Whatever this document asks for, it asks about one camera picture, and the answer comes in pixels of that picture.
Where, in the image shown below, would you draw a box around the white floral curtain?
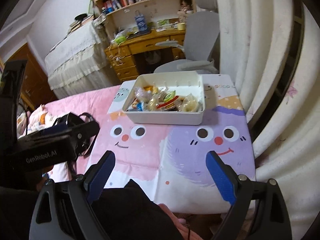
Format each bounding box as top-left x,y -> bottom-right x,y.
213,0 -> 319,239

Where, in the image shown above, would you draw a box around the white plastic storage box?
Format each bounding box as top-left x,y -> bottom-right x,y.
122,71 -> 206,125

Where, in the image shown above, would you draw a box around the blue paper gift bag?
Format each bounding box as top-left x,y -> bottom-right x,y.
135,10 -> 148,31

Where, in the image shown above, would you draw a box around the wooden bookshelf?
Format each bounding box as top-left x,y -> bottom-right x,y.
93,0 -> 196,39

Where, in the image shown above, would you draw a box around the green snack packet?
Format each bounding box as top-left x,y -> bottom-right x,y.
163,90 -> 176,102

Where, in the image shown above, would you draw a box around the white ruffled cloth covered furniture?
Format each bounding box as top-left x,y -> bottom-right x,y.
44,22 -> 120,99

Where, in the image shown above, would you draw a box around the blue white snack packet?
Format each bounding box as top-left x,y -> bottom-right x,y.
127,101 -> 148,112

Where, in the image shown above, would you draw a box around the red white cracker packet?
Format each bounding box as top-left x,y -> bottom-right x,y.
157,95 -> 179,109

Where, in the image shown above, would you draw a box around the person's left hand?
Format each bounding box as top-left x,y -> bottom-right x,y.
159,203 -> 203,240

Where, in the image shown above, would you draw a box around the pink bed sheet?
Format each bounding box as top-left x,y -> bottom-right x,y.
16,85 -> 123,183

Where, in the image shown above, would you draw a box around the clear bag yellow biscuits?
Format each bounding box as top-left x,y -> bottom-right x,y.
178,94 -> 201,112

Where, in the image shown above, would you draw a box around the grey office chair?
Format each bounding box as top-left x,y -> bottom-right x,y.
154,0 -> 220,74

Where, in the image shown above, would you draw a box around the brown wooden door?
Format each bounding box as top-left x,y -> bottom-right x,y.
6,43 -> 57,110

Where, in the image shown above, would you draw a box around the wooden desk with drawers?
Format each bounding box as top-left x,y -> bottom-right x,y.
105,30 -> 185,82

